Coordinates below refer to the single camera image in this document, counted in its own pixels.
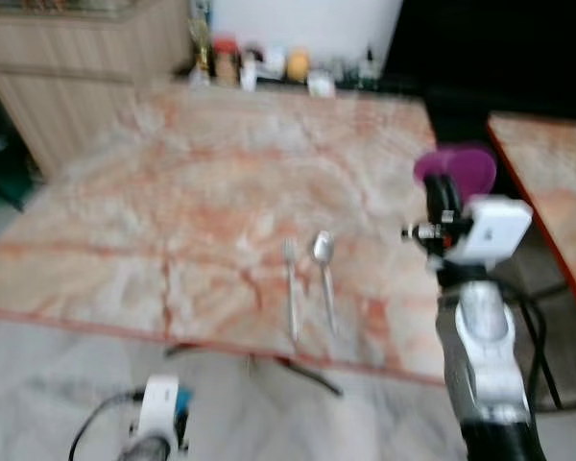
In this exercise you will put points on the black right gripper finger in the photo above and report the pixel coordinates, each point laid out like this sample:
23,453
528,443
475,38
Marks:
444,192

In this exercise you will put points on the purple cup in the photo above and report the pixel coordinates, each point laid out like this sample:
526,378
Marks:
466,167

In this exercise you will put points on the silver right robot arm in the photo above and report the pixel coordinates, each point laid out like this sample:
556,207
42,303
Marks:
485,355

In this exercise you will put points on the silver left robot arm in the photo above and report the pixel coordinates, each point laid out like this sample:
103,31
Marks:
146,449

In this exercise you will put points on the silver spoon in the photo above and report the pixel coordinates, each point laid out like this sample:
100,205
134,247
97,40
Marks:
324,250

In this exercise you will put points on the small white box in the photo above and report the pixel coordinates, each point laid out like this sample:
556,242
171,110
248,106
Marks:
320,84

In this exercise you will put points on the silver fork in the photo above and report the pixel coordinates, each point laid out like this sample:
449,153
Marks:
290,288

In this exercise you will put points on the yellow round container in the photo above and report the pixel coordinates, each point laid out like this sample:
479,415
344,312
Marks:
298,63

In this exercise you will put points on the small white cup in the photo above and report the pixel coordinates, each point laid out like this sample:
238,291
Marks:
248,73

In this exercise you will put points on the red lidded jar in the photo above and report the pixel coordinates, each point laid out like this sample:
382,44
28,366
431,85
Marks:
226,60

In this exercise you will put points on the gold trophy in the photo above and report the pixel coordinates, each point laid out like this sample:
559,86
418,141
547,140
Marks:
202,56

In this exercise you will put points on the dark green object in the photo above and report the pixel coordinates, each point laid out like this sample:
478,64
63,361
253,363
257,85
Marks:
0,168

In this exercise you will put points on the light wooden cabinet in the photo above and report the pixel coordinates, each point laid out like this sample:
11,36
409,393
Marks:
67,77

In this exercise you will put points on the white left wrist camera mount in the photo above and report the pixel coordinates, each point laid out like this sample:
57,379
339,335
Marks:
158,405

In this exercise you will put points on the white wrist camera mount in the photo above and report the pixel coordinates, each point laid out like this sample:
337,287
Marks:
158,405
494,229

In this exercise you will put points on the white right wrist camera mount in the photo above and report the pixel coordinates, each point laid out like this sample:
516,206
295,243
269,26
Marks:
494,229

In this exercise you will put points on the black metal chair frame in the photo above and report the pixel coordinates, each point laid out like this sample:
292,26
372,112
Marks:
557,317

